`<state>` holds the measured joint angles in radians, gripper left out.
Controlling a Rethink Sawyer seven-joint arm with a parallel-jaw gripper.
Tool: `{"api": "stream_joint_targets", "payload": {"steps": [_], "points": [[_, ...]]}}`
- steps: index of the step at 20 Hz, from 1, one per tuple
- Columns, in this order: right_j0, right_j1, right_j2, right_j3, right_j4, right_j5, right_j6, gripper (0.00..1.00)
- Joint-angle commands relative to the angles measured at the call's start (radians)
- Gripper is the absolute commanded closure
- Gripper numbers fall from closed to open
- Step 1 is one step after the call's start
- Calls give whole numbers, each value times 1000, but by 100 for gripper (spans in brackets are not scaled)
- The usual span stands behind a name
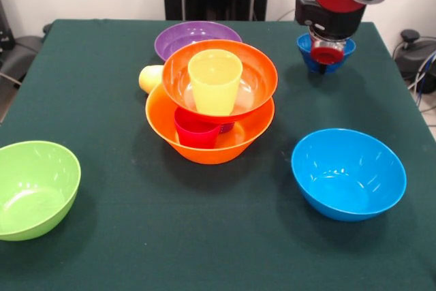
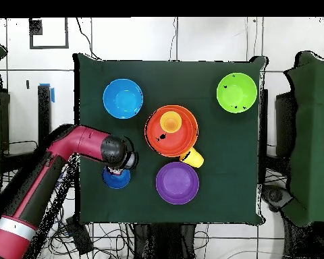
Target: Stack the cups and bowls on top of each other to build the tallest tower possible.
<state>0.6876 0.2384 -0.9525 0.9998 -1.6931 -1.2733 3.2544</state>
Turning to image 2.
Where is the small dark blue bowl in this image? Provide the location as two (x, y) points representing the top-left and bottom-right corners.
(101, 166), (132, 190)

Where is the red plastic bowl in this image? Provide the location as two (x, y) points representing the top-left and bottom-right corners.
(144, 108), (196, 158)

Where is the pale yellow ribbed cup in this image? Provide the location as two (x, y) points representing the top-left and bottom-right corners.
(159, 111), (183, 134)

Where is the large orange plastic bowl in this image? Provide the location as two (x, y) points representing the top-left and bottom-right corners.
(161, 105), (200, 152)

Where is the dark green table cloth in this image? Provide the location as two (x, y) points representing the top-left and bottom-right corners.
(73, 53), (268, 226)

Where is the purple plastic bowl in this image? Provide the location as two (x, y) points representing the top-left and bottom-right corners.
(155, 161), (200, 205)

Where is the light blue plastic bowl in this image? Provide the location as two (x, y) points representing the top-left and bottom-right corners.
(102, 78), (144, 120)

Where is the black power box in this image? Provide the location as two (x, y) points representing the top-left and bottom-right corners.
(65, 217), (94, 256)

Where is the yellow plastic cup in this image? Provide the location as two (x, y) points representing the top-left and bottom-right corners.
(179, 146), (205, 169)

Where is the black metal stand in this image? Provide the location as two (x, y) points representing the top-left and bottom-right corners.
(1, 84), (53, 173)

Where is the green plastic bowl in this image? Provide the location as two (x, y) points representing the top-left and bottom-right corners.
(216, 72), (258, 114)

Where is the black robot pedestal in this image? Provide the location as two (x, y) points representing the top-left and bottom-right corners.
(134, 223), (196, 259)

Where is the thin black floor cable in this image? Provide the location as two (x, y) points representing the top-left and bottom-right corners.
(169, 18), (178, 61)
(75, 18), (101, 61)

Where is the black square floor frame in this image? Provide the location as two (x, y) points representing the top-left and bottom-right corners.
(28, 18), (70, 50)

